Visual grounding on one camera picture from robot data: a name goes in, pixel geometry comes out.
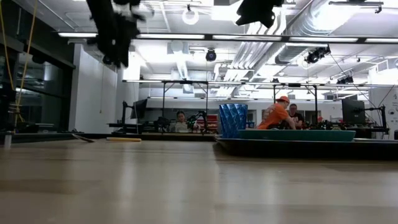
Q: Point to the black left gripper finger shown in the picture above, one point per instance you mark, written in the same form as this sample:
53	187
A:
107	48
123	49

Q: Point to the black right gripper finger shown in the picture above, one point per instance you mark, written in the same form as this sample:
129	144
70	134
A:
248	15

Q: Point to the blue faceted cup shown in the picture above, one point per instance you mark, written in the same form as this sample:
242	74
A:
233	121

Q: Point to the teal plate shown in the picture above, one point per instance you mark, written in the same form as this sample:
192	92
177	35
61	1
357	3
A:
295	135

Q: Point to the black plastic tray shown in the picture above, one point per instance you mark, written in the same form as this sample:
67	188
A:
295	149

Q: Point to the overhead light bar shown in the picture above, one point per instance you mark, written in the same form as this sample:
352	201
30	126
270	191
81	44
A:
248	38

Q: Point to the black monitor on stand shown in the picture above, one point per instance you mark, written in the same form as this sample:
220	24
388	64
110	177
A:
353	111
139	109

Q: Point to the person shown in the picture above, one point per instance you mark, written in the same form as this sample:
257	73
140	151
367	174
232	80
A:
182	124
297	116
275	116

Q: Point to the red storage bin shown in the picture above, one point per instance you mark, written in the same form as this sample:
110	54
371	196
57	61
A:
213	119

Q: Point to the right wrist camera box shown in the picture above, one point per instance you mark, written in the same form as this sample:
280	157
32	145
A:
268	20

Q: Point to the black ceiling camera cluster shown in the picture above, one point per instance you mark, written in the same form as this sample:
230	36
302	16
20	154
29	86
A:
317	55

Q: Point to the black background rig frame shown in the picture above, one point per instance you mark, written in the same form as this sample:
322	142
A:
206	99
315	105

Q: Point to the black aluminium table frame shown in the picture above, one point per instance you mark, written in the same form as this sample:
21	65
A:
46	136

